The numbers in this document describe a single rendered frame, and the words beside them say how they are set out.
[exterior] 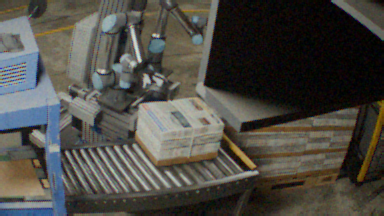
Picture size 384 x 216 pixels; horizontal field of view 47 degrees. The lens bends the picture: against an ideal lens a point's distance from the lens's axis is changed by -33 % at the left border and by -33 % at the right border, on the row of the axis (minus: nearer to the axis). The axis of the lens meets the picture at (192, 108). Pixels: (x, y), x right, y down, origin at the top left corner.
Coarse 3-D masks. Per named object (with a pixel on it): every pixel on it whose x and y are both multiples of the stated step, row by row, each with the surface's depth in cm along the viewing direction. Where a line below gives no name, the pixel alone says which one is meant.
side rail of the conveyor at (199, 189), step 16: (240, 176) 341; (256, 176) 346; (128, 192) 308; (144, 192) 312; (160, 192) 315; (176, 192) 319; (192, 192) 325; (208, 192) 331; (224, 192) 338; (80, 208) 291; (96, 208) 297; (112, 208) 302; (128, 208) 308; (144, 208) 314
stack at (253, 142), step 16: (336, 112) 440; (224, 144) 426; (240, 144) 429; (256, 144) 432; (272, 144) 436; (288, 144) 440; (304, 144) 446; (320, 144) 451; (240, 160) 442; (256, 160) 441; (272, 160) 445; (288, 160) 450; (304, 160) 455; (320, 160) 461; (304, 176) 466; (256, 192) 459; (272, 192) 464
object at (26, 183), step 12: (0, 168) 285; (12, 168) 290; (24, 168) 295; (0, 180) 274; (12, 180) 279; (24, 180) 284; (36, 180) 289; (0, 192) 263; (12, 192) 268; (24, 192) 273; (36, 192) 278
